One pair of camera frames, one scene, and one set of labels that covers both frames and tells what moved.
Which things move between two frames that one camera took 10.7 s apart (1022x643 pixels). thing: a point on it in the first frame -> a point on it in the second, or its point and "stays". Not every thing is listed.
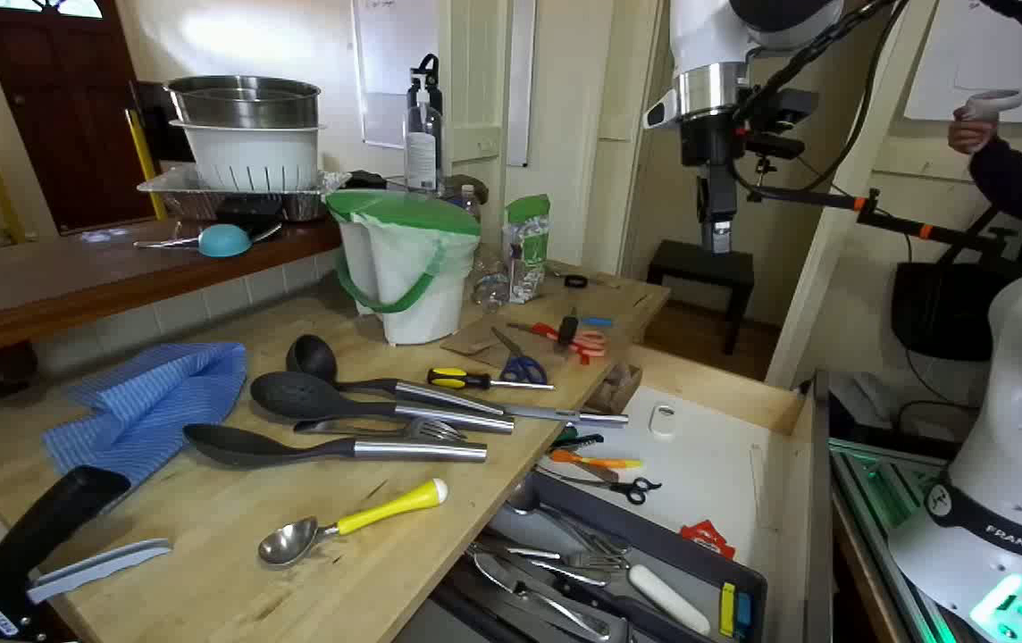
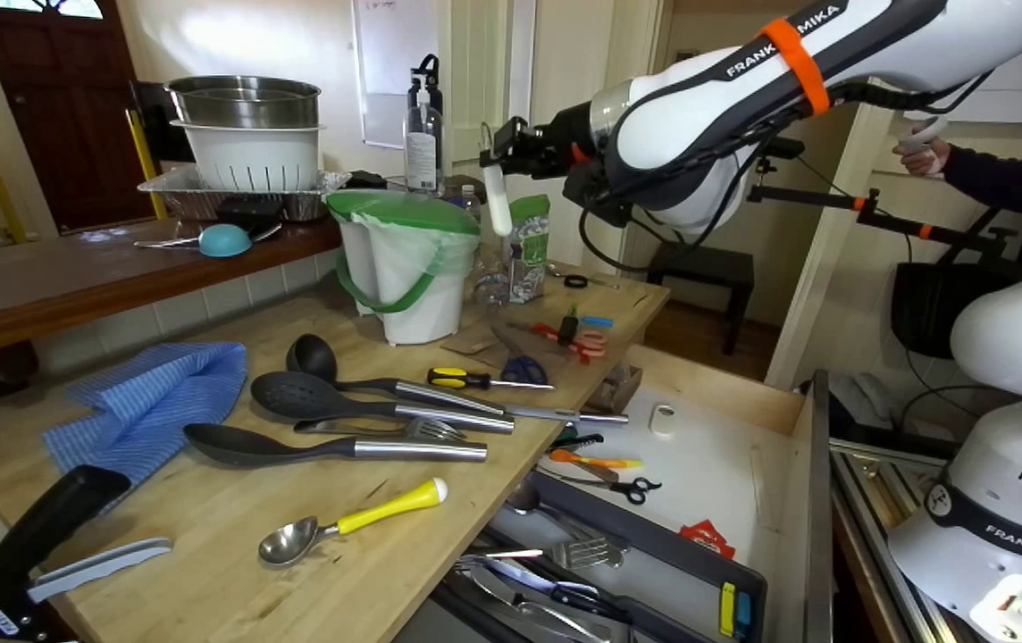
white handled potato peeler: (675, 601) -> (498, 199)
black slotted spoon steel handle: (307, 393) stays
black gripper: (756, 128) -> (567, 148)
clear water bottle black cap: (427, 128) stays
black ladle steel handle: (316, 356) stays
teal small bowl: (224, 242) stays
